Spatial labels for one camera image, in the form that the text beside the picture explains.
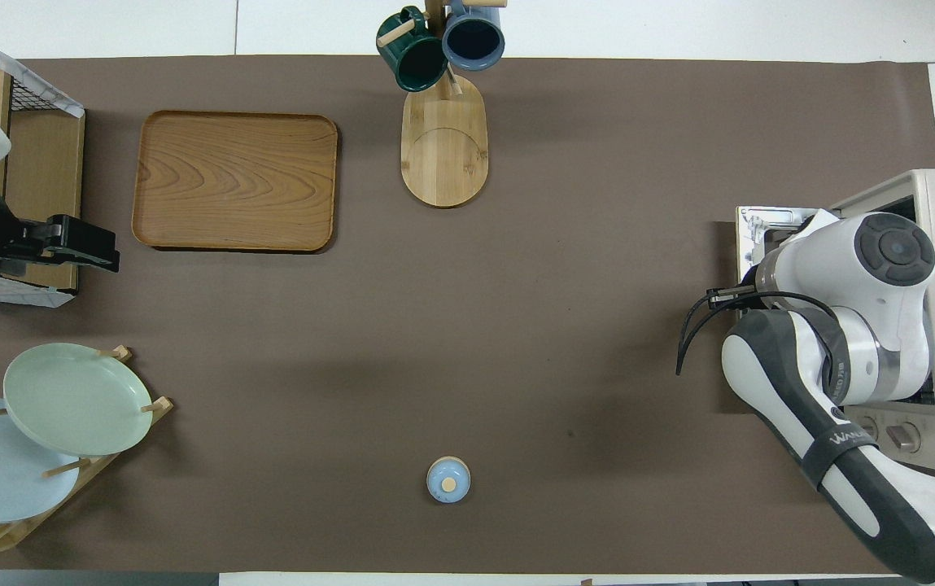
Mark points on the wooden two-tier shelf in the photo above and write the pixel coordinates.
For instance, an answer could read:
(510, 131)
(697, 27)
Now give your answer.
(44, 179)

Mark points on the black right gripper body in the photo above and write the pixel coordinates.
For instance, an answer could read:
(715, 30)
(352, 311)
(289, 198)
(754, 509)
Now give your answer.
(734, 297)

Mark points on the small blue call bell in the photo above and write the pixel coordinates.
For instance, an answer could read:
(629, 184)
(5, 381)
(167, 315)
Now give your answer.
(448, 480)

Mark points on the dark green mug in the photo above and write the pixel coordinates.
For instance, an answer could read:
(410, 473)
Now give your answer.
(414, 57)

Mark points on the brown table mat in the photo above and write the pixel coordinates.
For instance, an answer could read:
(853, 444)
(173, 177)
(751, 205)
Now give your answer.
(516, 325)

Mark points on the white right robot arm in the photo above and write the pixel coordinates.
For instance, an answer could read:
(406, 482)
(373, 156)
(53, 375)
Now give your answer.
(841, 268)

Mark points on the rectangular wooden tray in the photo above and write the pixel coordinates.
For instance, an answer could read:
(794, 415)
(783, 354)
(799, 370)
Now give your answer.
(235, 181)

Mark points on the pale green plate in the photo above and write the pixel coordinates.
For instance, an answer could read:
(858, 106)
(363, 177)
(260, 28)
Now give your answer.
(76, 399)

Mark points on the wooden plate rack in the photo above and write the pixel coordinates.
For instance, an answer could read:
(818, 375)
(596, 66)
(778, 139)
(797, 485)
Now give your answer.
(113, 460)

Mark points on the beige oven knob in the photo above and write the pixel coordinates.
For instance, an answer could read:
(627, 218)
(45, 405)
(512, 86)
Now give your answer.
(868, 426)
(905, 438)

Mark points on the glass oven door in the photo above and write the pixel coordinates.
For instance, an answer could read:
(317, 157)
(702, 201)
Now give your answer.
(768, 221)

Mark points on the blue mug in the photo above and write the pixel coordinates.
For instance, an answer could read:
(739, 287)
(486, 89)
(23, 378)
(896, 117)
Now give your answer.
(474, 37)

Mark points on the wooden mug tree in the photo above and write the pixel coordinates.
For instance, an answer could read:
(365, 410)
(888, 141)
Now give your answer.
(444, 155)

